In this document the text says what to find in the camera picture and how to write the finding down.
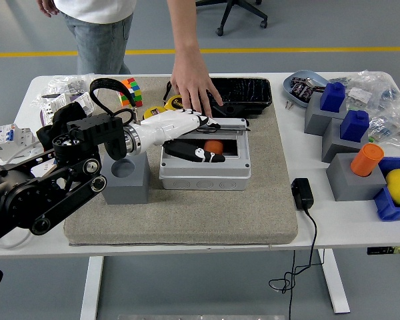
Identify person's left hand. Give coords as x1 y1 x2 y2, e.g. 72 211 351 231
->
169 55 225 118

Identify person's right hand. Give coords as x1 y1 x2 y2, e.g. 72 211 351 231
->
36 0 60 18

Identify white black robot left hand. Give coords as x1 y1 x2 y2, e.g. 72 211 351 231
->
133 108 227 164

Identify orange cylinder battery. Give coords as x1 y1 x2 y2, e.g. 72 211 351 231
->
349 143 385 177
203 139 225 156

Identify smoked transparent box lid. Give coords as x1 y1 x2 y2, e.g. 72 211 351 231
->
183 117 251 134

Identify grey plastic junction box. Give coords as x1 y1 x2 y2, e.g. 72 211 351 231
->
159 128 253 191

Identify white purple package box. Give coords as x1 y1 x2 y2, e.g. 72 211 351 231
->
39 91 96 126

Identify yellow tape measure black label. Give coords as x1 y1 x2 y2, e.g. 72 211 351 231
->
143 106 167 121

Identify yellow tape measure 5m print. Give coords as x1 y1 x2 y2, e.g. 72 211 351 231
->
163 79 191 113

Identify colourful puzzle cube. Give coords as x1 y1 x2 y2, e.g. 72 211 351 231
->
118 77 144 108

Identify black plastic tray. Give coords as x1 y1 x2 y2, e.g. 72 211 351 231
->
205 77 273 118

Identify grey block with round hole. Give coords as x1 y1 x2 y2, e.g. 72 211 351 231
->
99 151 151 205
325 152 387 202

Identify clear plastic bag of parts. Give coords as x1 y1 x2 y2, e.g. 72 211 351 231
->
31 73 95 107
329 69 400 111
368 105 400 147

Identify black office chair base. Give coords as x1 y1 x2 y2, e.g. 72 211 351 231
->
195 0 269 37

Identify grey-brown fabric mat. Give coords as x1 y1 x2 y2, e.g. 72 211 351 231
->
63 75 299 246

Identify black cloth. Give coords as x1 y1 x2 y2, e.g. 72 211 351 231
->
35 102 87 151

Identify blue-grey dish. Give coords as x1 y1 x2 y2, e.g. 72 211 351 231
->
283 69 329 108

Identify grey block holder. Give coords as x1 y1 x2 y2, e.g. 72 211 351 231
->
303 91 348 136
321 117 370 163

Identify white circuit breaker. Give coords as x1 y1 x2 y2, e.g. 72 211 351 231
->
0 123 35 163

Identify blue plastic block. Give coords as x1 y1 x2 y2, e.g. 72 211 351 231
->
339 109 370 142
319 81 347 113

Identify white table leg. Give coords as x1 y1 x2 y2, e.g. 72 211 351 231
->
79 255 105 320
318 248 351 314

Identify blue plastic bin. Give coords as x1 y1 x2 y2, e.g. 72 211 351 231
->
373 156 400 221

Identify black table control panel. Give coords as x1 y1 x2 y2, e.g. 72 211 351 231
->
367 245 400 256

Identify black power adapter with cord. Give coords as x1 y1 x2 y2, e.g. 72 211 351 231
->
268 177 326 320

